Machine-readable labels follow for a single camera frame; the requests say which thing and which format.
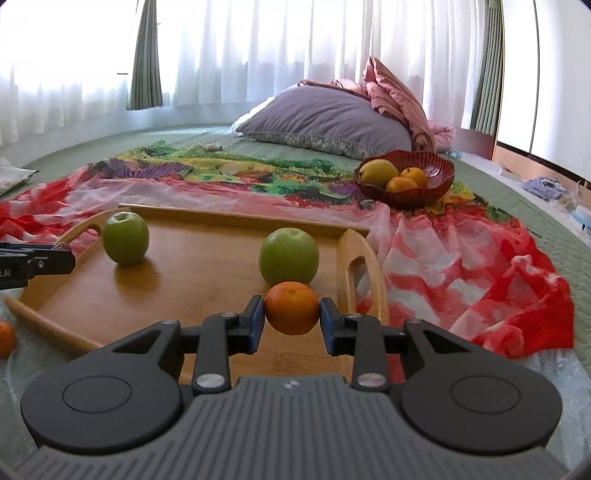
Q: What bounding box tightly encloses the pink quilt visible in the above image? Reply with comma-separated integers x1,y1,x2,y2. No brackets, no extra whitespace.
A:
298,56,457,153

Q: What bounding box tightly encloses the purple cloth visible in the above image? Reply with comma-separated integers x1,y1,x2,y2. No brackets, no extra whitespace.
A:
523,176,566,200

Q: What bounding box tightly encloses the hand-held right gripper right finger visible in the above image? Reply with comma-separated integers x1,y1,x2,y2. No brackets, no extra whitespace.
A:
320,296,468,394

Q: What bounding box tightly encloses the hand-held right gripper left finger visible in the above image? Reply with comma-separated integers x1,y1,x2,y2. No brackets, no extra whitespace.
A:
112,294,266,394

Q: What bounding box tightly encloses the white and blue device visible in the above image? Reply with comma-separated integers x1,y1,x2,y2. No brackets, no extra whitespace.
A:
569,208,591,238

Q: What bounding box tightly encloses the wooden tray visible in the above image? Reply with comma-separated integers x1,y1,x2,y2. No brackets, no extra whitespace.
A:
4,203,389,386

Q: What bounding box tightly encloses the green apple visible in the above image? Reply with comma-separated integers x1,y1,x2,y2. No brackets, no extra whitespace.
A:
102,212,150,266
259,227,320,287

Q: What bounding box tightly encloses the white paper bag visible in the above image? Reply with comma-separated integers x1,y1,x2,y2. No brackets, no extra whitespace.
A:
0,157,40,200

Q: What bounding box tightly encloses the dark red bowl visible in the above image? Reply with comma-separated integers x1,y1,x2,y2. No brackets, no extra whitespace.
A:
353,150,456,209

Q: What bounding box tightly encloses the purple pillow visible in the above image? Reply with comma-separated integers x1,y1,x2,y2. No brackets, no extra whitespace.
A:
231,85,413,160

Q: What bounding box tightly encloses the yellow mango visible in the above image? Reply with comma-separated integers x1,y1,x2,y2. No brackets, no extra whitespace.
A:
359,159,400,188

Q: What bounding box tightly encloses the orange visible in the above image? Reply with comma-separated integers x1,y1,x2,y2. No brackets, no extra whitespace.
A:
385,176,419,193
400,167,428,188
264,281,321,336
0,321,17,359

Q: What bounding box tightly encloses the green curtain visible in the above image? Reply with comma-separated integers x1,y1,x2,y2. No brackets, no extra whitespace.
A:
470,0,506,136
126,0,164,110

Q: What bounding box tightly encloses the white sheer curtain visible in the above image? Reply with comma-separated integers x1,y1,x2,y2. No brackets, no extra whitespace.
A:
0,0,490,146

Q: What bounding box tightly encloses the colourful printed cloth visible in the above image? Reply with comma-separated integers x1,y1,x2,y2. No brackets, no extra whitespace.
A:
0,141,575,361

